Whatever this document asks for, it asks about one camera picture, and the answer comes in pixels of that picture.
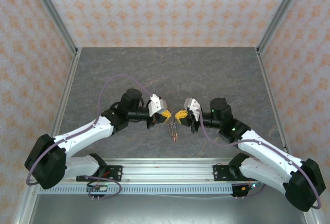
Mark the perforated white cable tray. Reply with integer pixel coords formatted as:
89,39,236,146
38,184,234,195

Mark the grey metal panel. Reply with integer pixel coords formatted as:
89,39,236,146
28,194,309,224

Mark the aluminium table edge rail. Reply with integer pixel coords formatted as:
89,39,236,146
256,47,320,224
12,48,83,224

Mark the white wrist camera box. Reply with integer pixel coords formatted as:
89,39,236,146
183,97,203,122
148,94,168,118

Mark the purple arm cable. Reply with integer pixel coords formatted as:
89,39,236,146
199,109,323,209
27,74,155,186

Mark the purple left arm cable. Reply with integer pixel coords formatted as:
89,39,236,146
27,74,155,186

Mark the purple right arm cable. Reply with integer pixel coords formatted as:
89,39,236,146
199,109,323,209

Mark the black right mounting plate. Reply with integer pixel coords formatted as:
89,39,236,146
213,164,242,182

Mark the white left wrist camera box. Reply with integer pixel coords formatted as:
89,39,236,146
148,94,168,118

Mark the small circuit board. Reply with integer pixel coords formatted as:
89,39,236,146
241,181,263,193
86,182,109,194

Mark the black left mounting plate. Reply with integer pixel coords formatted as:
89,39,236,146
76,165,123,183

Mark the black mounting plate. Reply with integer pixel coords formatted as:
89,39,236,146
76,165,123,183
213,164,242,182

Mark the aluminium frame post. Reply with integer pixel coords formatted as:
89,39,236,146
256,0,307,56
27,0,79,56

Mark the metal keyring disc with rings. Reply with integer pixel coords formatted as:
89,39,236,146
166,119,179,142

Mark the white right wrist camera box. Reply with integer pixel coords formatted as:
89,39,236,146
183,97,203,122

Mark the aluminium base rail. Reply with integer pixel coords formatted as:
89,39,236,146
63,158,281,183

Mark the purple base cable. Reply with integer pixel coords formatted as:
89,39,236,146
236,179,270,199
87,175,122,201

